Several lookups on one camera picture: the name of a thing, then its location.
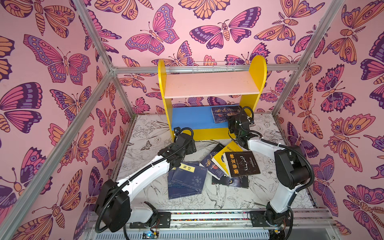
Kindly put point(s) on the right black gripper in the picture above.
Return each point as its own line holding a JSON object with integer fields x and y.
{"x": 236, "y": 129}

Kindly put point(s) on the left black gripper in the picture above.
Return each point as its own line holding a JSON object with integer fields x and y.
{"x": 191, "y": 147}

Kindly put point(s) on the dark blue portrait book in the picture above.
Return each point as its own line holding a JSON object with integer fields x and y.
{"x": 222, "y": 114}

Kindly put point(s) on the purple book gold characters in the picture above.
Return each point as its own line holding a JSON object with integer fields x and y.
{"x": 208, "y": 163}

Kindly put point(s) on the yellow cartoon book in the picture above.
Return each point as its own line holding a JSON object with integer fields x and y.
{"x": 219, "y": 159}

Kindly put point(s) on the black book orange title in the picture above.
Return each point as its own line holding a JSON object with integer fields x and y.
{"x": 240, "y": 164}

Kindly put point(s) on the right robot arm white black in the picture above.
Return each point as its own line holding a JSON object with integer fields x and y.
{"x": 293, "y": 170}

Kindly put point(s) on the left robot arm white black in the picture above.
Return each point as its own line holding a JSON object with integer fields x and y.
{"x": 115, "y": 207}

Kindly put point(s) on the navy book yellow label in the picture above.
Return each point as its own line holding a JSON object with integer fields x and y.
{"x": 190, "y": 176}

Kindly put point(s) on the navy book underneath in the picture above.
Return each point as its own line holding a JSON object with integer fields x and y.
{"x": 176, "y": 191}

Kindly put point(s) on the yellow pink blue bookshelf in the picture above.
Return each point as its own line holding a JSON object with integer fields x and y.
{"x": 249, "y": 85}

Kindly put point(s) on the black wolf eye book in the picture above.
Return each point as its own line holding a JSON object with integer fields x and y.
{"x": 237, "y": 182}

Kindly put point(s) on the small green circuit board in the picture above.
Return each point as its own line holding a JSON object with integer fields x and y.
{"x": 150, "y": 235}

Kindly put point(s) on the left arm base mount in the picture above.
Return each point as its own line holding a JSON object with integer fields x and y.
{"x": 161, "y": 220}

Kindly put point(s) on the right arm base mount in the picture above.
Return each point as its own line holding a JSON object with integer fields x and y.
{"x": 269, "y": 218}

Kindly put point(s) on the white slotted cable duct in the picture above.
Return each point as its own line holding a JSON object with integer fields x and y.
{"x": 206, "y": 235}

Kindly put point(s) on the aluminium front rail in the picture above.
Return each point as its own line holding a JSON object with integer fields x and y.
{"x": 204, "y": 219}

